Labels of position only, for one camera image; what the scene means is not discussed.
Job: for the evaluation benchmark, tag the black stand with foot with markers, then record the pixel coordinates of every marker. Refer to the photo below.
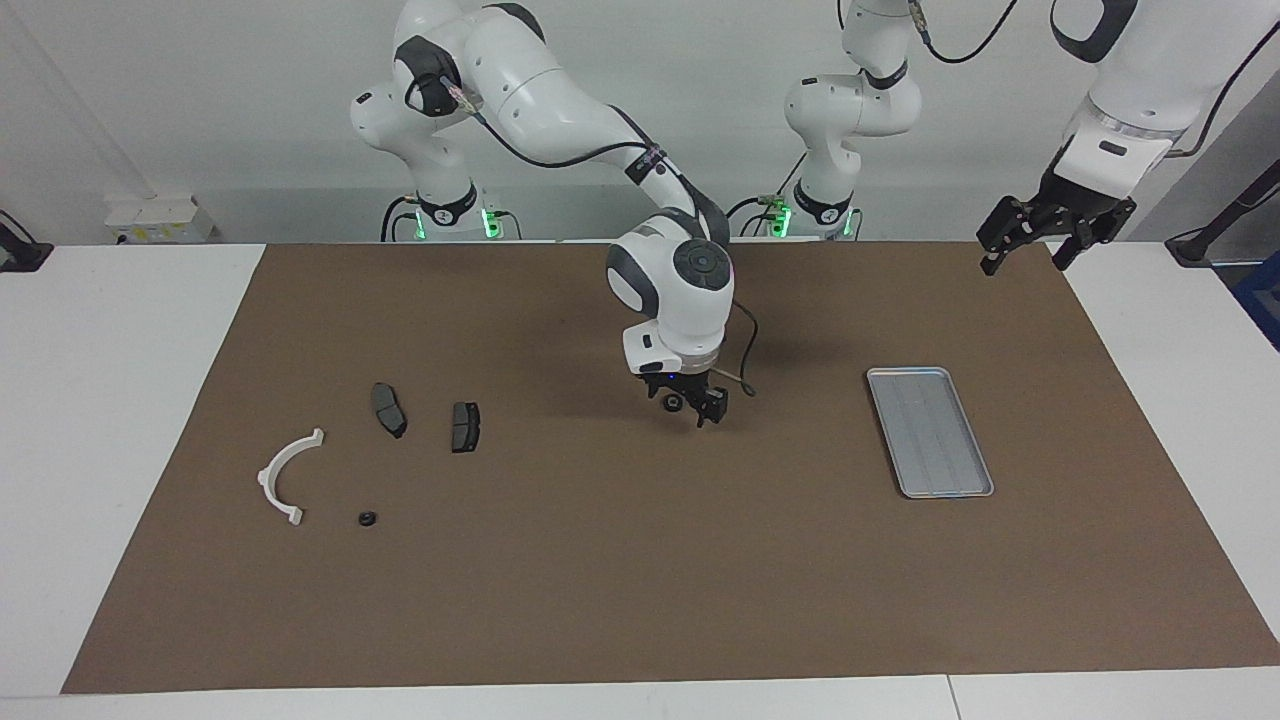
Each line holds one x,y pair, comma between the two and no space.
1215,235

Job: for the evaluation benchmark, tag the blue box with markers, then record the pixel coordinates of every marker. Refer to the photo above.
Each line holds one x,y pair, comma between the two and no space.
1262,300

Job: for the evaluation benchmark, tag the white power strip box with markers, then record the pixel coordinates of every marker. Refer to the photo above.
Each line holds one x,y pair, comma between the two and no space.
160,220

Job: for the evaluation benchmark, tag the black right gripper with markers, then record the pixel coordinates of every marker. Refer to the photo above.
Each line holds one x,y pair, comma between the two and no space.
680,380

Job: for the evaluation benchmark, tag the brown table mat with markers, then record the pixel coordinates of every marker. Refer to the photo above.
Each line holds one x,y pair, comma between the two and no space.
650,580

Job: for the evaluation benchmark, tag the short grey brake pad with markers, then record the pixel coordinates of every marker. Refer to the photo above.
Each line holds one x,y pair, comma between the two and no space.
465,426

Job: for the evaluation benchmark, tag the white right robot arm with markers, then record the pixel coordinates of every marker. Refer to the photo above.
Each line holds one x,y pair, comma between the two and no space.
560,90

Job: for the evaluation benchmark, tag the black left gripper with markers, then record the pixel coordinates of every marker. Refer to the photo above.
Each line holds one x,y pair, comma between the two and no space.
1085,210

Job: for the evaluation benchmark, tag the silver metal tray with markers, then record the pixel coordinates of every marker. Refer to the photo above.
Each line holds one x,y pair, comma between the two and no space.
930,440

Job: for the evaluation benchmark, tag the white curved plastic bracket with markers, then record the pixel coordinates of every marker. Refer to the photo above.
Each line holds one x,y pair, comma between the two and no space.
272,470

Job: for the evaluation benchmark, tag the long grey brake pad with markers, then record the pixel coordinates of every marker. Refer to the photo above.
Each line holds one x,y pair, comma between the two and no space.
389,410

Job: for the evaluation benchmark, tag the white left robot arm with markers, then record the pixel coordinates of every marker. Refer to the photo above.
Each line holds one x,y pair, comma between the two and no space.
850,110

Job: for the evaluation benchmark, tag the black table clamp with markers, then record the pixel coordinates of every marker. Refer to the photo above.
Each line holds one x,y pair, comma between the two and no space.
22,255

